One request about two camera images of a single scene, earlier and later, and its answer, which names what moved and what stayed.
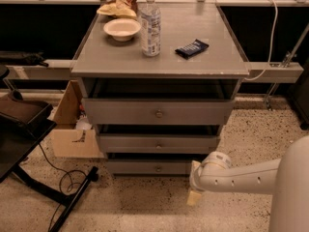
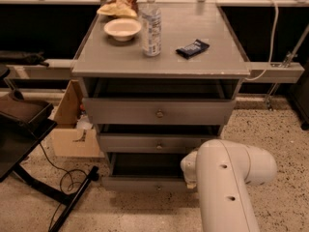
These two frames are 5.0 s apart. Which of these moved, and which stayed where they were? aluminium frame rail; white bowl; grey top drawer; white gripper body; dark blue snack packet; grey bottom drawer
Moved: grey bottom drawer; white gripper body
Stayed: grey top drawer; dark blue snack packet; white bowl; aluminium frame rail
